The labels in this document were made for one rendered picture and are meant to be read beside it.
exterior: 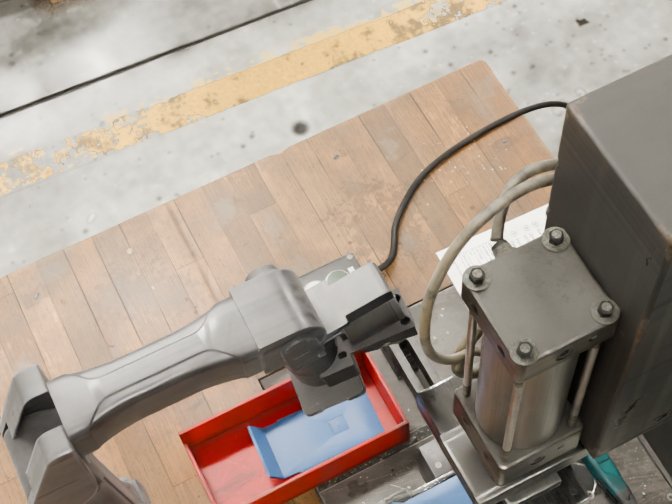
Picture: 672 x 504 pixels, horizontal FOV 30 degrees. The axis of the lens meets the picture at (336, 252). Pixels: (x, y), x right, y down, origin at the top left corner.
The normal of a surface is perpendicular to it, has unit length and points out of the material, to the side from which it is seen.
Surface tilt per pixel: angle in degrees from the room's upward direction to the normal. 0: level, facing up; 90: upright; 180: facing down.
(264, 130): 0
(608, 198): 90
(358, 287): 11
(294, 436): 0
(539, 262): 0
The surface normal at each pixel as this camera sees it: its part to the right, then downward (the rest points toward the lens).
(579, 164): -0.89, 0.42
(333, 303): -0.22, -0.39
